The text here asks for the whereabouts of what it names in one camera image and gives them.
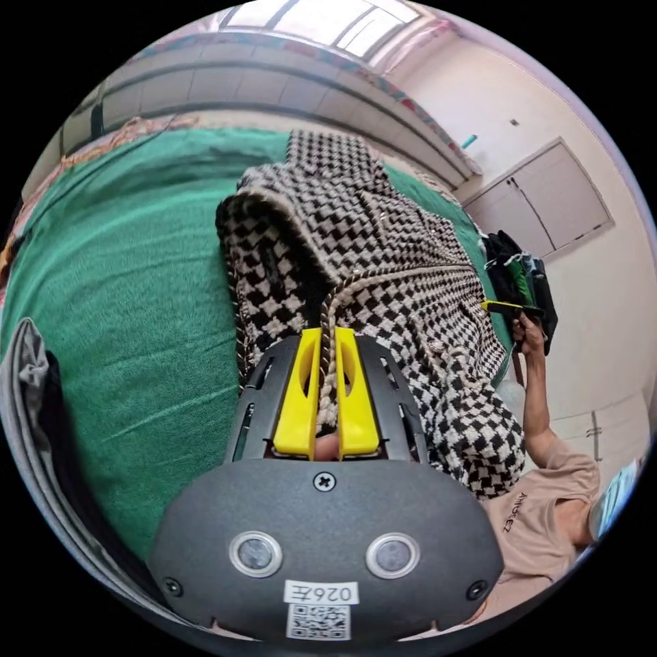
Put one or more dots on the grey and black pile of clothes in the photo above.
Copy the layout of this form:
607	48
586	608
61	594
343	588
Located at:
36	421

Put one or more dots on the person's right hand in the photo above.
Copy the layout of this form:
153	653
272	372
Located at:
529	336

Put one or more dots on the white cupboard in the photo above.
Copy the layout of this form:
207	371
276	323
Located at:
544	205

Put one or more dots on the person's body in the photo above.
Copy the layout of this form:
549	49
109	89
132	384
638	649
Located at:
544	518

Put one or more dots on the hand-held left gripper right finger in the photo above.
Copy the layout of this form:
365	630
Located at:
356	410

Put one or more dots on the window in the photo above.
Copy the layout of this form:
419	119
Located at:
328	23

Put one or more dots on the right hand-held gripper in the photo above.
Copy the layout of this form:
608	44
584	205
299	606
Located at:
523	310

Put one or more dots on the dark pile of clothes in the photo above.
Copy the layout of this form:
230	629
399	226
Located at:
518	272

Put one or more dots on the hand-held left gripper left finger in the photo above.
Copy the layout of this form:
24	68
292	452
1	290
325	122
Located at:
293	410

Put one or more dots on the bed with green sheet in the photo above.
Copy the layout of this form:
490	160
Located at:
128	308

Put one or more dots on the black and white checkered vest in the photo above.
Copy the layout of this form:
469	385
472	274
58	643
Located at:
369	241

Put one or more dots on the person's right forearm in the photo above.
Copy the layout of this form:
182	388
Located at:
536	400

